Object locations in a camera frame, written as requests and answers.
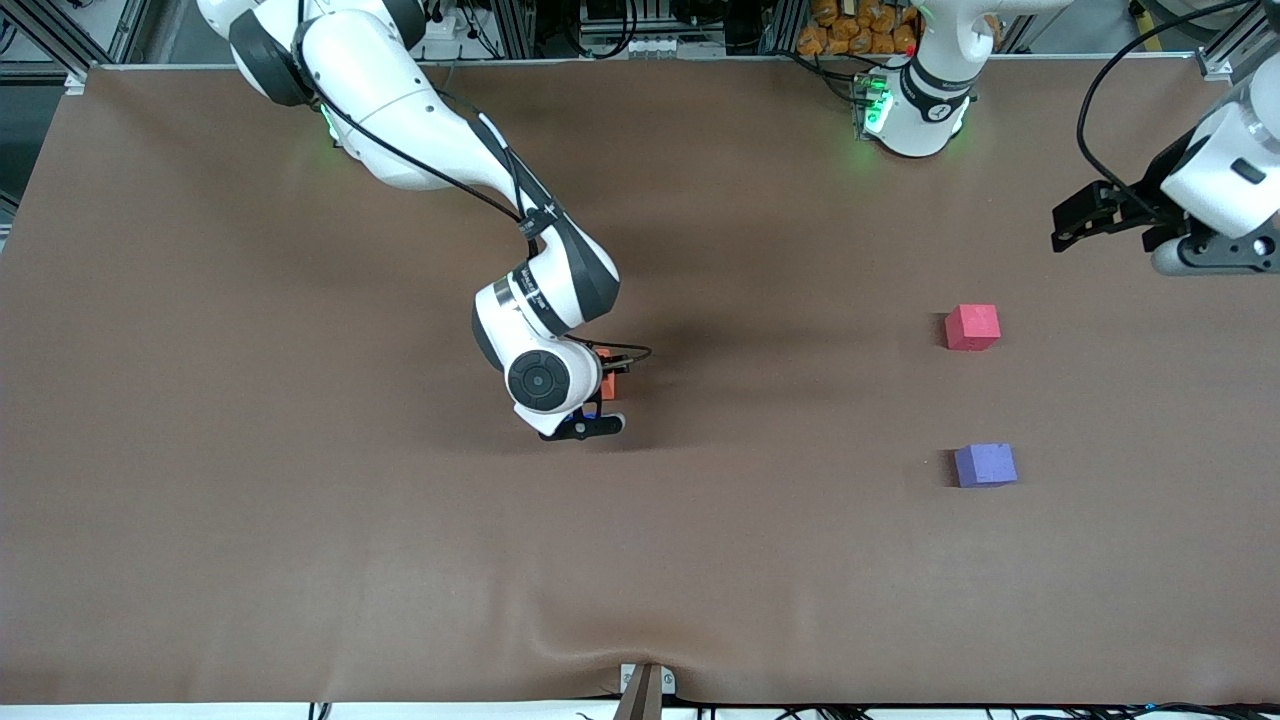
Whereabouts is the brown table mat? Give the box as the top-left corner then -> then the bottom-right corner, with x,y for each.
0,60 -> 1280,707

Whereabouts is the aluminium frame post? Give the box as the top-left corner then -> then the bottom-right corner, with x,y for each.
1195,0 -> 1280,83
0,0 -> 93,96

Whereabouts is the purple foam block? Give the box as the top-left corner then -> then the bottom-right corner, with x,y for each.
952,442 -> 1019,489

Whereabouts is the pile of orange packets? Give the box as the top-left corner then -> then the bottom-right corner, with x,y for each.
797,0 -> 921,57

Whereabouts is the red foam block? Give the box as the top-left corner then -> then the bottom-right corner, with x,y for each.
944,303 -> 1002,352

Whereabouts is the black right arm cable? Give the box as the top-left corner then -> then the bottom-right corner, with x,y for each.
295,20 -> 653,366

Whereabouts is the small metal clamp bracket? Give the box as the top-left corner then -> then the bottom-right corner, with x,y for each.
619,662 -> 678,697

